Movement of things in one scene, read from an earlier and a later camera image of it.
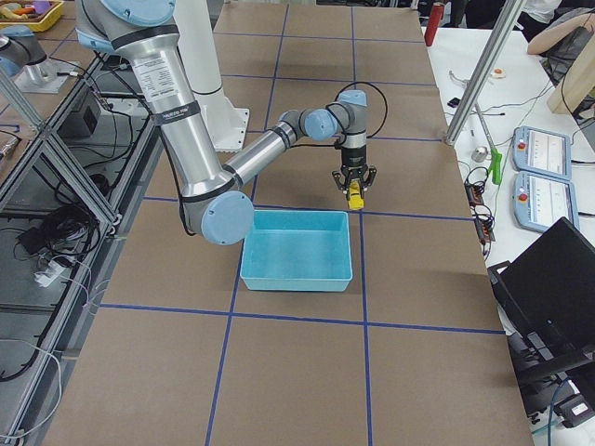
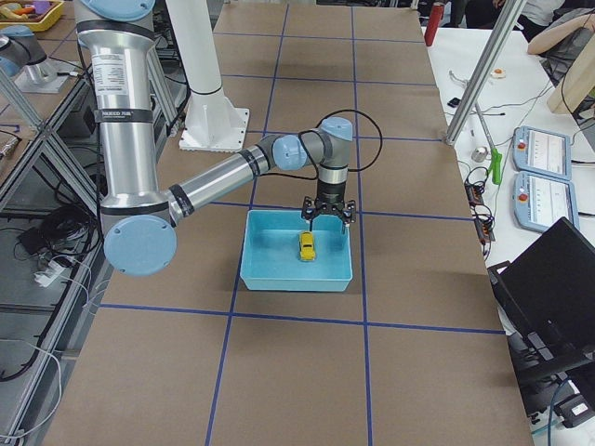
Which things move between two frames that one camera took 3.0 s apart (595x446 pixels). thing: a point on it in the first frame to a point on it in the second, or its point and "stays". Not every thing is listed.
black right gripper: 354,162 to 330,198
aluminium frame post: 484,71 stays
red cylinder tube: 433,23 stays
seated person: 558,32 stays
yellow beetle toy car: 355,198 to 307,251
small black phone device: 454,102 stays
